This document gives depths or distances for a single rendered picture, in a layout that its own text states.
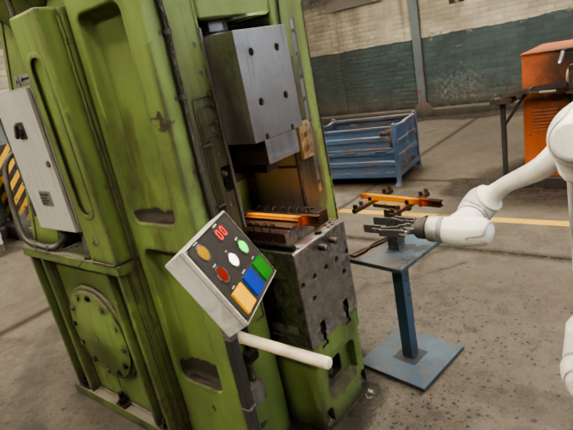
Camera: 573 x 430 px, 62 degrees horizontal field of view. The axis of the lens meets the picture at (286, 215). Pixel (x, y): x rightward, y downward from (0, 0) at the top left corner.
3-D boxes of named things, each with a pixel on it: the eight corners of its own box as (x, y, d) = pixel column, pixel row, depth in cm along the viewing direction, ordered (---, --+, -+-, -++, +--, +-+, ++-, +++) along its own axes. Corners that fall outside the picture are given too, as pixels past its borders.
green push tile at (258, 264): (273, 269, 164) (258, 253, 162) (267, 280, 157) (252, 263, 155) (269, 272, 165) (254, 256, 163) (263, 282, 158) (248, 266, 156)
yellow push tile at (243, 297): (256, 299, 145) (240, 281, 144) (250, 313, 138) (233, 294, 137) (252, 302, 146) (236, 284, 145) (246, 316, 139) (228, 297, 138)
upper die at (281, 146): (300, 151, 198) (296, 128, 195) (269, 165, 184) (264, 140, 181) (228, 153, 225) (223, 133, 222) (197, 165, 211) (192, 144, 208)
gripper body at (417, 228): (425, 243, 165) (399, 241, 171) (434, 233, 171) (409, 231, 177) (422, 223, 163) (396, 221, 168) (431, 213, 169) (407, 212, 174)
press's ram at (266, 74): (314, 120, 205) (297, 21, 193) (256, 143, 178) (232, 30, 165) (243, 126, 231) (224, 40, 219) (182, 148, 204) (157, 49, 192)
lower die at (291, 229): (315, 230, 209) (311, 212, 207) (286, 249, 195) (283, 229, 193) (245, 223, 236) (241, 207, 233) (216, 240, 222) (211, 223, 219)
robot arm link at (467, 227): (442, 251, 162) (454, 230, 171) (489, 256, 152) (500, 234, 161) (436, 224, 157) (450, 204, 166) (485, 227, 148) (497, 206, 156)
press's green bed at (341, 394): (370, 386, 244) (356, 305, 230) (330, 437, 218) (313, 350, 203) (286, 359, 279) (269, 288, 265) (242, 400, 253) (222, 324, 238)
